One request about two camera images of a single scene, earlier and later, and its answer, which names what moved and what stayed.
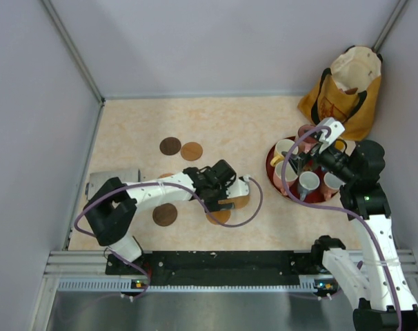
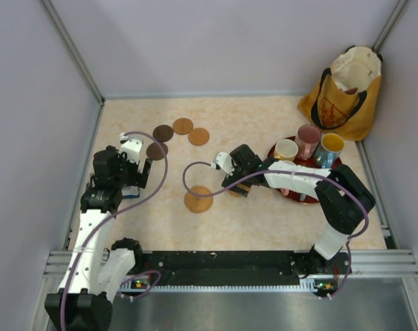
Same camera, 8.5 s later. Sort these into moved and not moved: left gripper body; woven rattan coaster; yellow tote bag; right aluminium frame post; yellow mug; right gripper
Moved: left gripper body; woven rattan coaster; right gripper
Not moved: yellow mug; right aluminium frame post; yellow tote bag
